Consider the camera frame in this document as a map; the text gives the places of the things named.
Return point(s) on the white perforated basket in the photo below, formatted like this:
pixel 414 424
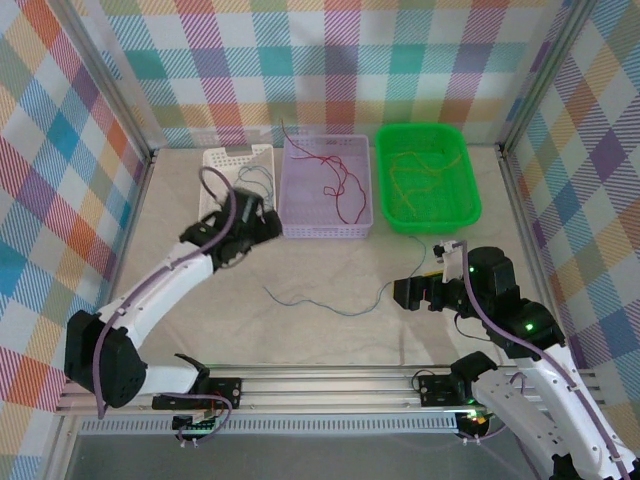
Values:
pixel 215 160

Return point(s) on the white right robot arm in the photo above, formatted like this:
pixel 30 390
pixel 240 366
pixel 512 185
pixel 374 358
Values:
pixel 515 405

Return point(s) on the aluminium front rail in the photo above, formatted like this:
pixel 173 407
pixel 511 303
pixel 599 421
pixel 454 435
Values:
pixel 325 387

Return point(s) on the green plastic basket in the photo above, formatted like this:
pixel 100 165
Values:
pixel 450 200

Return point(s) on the lilac perforated basket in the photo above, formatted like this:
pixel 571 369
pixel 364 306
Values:
pixel 310 210

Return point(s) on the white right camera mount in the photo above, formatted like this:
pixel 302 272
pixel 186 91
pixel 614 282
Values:
pixel 455 265

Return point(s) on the aluminium corner post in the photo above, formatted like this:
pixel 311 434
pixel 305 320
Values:
pixel 547 75
pixel 102 75

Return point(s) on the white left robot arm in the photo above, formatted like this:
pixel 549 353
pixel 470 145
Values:
pixel 165 280

